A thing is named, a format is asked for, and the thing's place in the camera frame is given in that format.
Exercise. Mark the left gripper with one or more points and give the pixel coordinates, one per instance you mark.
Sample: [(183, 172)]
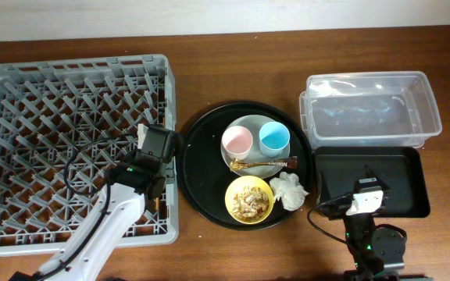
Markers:
[(157, 187)]

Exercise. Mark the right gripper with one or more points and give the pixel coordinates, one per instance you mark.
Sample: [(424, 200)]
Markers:
[(340, 208)]

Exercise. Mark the brown instant coffee sachet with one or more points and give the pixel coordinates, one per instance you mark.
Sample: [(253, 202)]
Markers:
[(290, 163)]

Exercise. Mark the white napkin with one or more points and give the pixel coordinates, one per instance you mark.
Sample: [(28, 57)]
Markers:
[(287, 189)]

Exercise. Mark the pink plastic cup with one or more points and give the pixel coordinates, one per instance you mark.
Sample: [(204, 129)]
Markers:
[(237, 142)]

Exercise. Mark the blue plastic cup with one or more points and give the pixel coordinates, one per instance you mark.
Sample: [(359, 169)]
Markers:
[(274, 137)]

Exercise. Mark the food scraps and rice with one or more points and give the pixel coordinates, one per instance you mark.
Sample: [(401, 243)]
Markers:
[(250, 204)]

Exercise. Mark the yellow plastic bowl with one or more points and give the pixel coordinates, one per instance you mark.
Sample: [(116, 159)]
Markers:
[(248, 181)]

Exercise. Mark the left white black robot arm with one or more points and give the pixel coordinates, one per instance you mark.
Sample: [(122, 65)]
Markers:
[(139, 177)]

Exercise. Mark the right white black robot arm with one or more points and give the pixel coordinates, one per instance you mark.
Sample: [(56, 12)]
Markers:
[(377, 250)]

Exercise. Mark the black rectangular waste tray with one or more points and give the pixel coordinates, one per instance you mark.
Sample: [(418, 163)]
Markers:
[(399, 167)]

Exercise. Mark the clear plastic waste bin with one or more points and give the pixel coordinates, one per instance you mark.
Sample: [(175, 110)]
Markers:
[(396, 108)]

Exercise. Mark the grey plastic dishwasher rack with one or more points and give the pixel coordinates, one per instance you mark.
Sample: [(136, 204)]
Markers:
[(62, 123)]

